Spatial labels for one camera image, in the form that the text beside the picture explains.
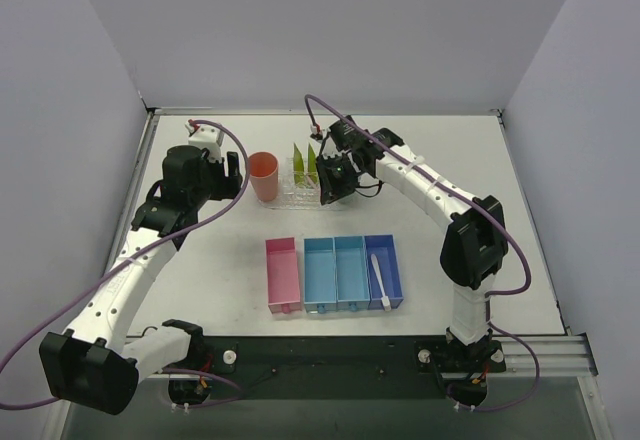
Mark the light blue bin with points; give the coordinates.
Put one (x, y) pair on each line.
(353, 293)
(320, 291)

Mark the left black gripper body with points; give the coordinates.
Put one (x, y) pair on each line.
(223, 180)

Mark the yellow-green toothpaste tube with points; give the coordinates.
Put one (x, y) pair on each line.
(311, 168)
(299, 174)

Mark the clear textured plastic box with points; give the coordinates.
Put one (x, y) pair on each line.
(307, 195)

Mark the purple-blue storage bin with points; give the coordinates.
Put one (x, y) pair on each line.
(383, 247)

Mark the light blue bin middle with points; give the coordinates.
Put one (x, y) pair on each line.
(353, 293)

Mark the pink storage bin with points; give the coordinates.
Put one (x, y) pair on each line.
(283, 282)

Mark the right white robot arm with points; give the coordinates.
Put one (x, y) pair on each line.
(473, 249)

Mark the white toothbrush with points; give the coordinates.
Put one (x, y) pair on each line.
(385, 301)

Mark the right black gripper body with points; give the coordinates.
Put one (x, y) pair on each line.
(333, 180)

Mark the light blue bin left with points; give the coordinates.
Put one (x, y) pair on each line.
(320, 291)

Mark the pink toothbrush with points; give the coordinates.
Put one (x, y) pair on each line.
(311, 180)

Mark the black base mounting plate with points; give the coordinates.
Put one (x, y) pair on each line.
(333, 368)

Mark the clear textured oval tray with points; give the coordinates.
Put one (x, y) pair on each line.
(280, 204)

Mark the orange plastic cup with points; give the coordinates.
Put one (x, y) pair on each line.
(263, 175)

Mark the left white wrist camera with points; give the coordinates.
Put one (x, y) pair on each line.
(206, 137)

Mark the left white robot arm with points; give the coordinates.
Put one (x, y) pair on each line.
(91, 363)

